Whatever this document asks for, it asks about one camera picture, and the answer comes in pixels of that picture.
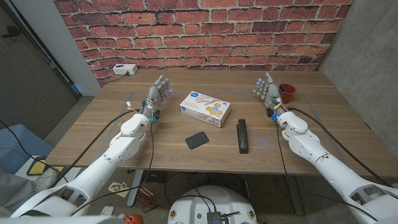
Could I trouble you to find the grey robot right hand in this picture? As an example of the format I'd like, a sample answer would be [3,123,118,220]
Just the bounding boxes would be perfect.
[252,71,287,118]

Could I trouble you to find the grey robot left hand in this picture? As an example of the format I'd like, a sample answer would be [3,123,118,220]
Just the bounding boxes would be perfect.
[140,74,173,119]

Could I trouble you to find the black stapler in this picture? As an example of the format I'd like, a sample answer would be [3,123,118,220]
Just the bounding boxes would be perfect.
[236,118,250,154]

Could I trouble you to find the red cup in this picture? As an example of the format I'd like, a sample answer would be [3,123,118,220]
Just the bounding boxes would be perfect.
[278,83,297,105]

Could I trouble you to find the white glove box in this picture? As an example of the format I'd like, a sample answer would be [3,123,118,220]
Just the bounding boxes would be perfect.
[179,90,231,129]

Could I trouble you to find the black card holder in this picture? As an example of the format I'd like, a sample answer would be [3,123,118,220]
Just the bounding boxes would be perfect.
[185,131,210,151]

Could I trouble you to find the printed paper card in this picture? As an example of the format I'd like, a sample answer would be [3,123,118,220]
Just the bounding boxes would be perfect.
[108,181,131,198]

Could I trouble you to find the white power strip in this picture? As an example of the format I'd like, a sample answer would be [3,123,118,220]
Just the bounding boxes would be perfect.
[112,63,139,76]

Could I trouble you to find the red brick backdrop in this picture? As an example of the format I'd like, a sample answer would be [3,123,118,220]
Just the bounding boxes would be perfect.
[53,0,354,87]

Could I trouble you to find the grey table leg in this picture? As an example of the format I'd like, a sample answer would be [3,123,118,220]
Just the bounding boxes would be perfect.
[285,174,305,216]
[127,169,144,208]

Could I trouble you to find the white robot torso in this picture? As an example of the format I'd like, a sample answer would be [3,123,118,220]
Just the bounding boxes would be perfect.
[167,185,258,224]

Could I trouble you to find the orange round floor object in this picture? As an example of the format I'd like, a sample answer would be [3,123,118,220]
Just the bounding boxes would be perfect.
[124,213,144,224]

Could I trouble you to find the dark grey door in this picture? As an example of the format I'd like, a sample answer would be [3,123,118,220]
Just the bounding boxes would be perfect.
[0,2,80,141]

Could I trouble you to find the grey torso module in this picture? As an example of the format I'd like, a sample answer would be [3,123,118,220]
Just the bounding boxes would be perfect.
[206,211,223,224]

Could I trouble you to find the white shoe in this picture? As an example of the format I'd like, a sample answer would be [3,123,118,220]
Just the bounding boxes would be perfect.
[32,167,60,192]

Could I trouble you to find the blue bin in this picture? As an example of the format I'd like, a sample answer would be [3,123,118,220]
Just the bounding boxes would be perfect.
[0,124,54,175]

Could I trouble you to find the white floor platform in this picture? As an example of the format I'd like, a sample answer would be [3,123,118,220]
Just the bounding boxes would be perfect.
[14,154,83,190]

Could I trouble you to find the grey trouser leg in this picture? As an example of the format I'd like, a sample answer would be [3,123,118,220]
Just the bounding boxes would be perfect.
[0,169,37,215]

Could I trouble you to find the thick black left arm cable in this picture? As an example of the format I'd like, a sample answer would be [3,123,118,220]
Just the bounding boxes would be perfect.
[46,108,141,190]

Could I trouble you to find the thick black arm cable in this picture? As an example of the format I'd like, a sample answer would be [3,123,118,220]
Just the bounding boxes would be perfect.
[286,106,393,188]
[46,108,141,190]

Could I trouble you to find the black power strip cable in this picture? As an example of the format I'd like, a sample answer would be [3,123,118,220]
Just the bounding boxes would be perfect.
[104,72,130,85]

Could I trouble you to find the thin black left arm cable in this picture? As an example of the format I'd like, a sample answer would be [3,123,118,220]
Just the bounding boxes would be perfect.
[70,121,155,216]

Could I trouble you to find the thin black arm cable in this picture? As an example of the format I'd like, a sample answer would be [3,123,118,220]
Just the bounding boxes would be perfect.
[70,121,155,216]
[274,119,379,222]

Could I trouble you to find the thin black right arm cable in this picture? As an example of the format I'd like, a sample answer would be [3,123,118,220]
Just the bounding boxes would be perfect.
[274,119,379,222]

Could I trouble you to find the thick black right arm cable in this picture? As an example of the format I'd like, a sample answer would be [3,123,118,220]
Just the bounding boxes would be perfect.
[286,106,393,188]

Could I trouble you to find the orange cable bundle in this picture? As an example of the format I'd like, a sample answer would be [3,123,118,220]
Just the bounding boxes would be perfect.
[136,185,158,210]

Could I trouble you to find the black door handle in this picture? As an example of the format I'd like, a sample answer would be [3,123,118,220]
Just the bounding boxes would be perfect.
[2,26,22,39]

